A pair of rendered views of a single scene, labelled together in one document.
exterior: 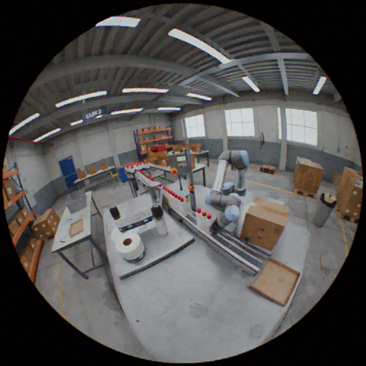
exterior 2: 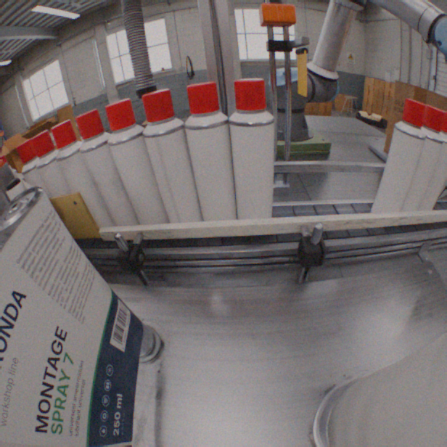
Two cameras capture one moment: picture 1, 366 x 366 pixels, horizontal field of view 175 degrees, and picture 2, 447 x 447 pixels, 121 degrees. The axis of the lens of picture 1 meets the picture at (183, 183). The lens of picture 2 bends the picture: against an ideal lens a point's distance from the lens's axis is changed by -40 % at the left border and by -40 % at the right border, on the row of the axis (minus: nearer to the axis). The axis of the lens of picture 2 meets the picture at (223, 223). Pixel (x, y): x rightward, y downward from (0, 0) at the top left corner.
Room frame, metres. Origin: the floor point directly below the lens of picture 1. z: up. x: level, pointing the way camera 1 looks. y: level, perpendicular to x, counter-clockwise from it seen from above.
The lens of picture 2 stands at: (0.81, 0.25, 1.10)
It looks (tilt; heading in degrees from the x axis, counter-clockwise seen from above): 41 degrees down; 309
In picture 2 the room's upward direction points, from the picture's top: 8 degrees counter-clockwise
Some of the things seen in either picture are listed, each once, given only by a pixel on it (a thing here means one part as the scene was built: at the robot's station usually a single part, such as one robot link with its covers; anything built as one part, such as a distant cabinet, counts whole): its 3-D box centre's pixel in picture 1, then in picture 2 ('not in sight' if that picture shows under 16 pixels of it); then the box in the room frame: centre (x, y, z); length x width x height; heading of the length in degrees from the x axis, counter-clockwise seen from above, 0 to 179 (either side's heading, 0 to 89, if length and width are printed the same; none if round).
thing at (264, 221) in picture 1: (264, 223); (437, 133); (0.50, -0.58, 0.99); 0.30 x 0.24 x 0.27; 39
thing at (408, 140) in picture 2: (199, 218); (401, 165); (0.73, -0.09, 0.98); 0.05 x 0.05 x 0.20
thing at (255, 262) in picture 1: (185, 217); (260, 231); (0.92, 0.02, 0.86); 1.65 x 0.08 x 0.04; 32
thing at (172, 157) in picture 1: (179, 163); not in sight; (1.06, 0.01, 1.38); 0.17 x 0.10 x 0.19; 87
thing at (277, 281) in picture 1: (277, 280); not in sight; (0.08, -0.50, 0.85); 0.30 x 0.26 x 0.04; 32
